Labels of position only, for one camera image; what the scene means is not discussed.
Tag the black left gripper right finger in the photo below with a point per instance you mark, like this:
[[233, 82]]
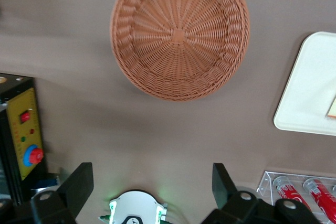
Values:
[[223, 187]]

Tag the triangle sandwich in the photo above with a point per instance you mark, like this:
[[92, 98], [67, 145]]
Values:
[[333, 108]]

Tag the beige rectangular tray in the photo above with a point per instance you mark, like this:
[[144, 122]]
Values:
[[307, 90]]

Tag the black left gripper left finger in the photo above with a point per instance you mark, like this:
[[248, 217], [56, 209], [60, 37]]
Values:
[[76, 182]]

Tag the red cola bottle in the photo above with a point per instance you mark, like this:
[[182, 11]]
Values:
[[324, 200], [290, 192]]

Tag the black food warmer yellow panel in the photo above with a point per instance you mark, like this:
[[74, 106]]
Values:
[[25, 127]]

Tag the clear acrylic bottle rack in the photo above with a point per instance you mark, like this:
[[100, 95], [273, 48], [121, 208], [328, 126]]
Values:
[[267, 182]]

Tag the round brown wicker basket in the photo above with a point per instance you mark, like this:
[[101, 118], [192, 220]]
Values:
[[178, 35]]

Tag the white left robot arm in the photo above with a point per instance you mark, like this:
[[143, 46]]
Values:
[[134, 205]]

